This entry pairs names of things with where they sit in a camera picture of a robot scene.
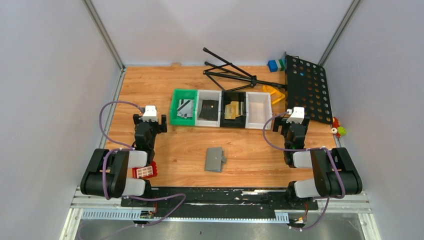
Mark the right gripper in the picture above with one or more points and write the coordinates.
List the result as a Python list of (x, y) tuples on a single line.
[(286, 121)]

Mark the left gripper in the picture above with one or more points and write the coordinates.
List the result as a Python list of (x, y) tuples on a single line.
[(154, 122)]

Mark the grey card holder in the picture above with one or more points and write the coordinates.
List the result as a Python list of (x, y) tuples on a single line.
[(215, 159)]

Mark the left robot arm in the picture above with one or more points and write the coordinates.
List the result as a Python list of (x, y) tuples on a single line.
[(106, 173)]

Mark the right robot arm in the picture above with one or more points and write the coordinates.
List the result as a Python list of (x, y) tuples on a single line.
[(334, 173)]

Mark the silver cards in bin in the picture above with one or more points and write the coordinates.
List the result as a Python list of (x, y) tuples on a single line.
[(185, 108)]

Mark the white bin with black card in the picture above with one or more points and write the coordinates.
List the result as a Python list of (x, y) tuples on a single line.
[(207, 94)]

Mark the black card in bin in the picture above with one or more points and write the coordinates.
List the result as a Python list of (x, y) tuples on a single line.
[(209, 110)]

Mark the gold cards in bin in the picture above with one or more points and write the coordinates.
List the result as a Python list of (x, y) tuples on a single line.
[(240, 105)]

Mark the green plastic bin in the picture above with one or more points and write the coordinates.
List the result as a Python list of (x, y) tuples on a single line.
[(182, 94)]

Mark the white empty bin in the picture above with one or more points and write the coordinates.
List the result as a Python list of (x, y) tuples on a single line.
[(258, 110)]

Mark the black perforated tray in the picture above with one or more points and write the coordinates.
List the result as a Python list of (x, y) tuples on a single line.
[(307, 87)]

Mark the colourful toy figure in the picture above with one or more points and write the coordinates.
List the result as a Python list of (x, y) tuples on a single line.
[(337, 129)]

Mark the red toy window block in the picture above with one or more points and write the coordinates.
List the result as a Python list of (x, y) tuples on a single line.
[(146, 172)]

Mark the blue toy block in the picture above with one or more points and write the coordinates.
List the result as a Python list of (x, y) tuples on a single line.
[(277, 65)]

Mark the black plastic bin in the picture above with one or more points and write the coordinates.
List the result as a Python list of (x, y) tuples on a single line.
[(226, 98)]

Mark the black folding stand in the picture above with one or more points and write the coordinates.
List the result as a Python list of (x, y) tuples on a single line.
[(230, 71)]

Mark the yellow toy frame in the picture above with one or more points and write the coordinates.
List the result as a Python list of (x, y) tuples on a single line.
[(276, 95)]

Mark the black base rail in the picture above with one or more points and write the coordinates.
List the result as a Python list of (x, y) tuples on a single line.
[(221, 202)]

